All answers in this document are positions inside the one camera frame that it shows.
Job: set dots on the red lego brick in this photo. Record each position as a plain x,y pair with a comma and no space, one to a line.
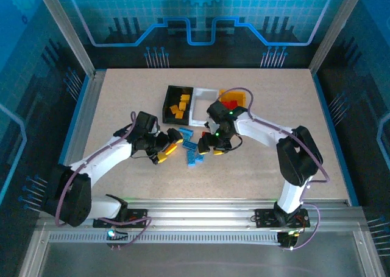
236,102
226,104
205,134

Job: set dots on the yellow lego brick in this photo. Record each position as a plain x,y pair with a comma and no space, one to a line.
182,106
185,98
173,109
179,115

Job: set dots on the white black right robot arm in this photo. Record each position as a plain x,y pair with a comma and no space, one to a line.
259,131

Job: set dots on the blue lego brick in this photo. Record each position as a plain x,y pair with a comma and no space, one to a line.
200,158
190,144
191,159
186,132

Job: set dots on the black plastic bin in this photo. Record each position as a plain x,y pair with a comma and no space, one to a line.
166,112

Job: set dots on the orange plastic bin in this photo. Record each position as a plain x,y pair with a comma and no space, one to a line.
234,94

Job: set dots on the white plastic bin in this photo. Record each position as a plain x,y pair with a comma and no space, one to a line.
207,92

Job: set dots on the blue table edge strip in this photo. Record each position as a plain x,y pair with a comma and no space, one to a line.
73,124
334,137

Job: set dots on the small black adapter box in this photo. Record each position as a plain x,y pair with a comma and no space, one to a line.
117,236
288,240

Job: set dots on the grey metal front panel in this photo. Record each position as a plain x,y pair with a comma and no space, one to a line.
198,261

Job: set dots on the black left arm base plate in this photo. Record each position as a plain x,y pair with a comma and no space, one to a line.
138,216

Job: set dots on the aluminium front rail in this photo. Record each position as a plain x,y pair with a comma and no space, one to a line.
198,213

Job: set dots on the aluminium side rail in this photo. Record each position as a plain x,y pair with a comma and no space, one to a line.
83,121

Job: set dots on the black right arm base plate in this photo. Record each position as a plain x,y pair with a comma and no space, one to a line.
265,217

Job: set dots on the aluminium frame post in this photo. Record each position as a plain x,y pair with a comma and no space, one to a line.
68,30
334,30

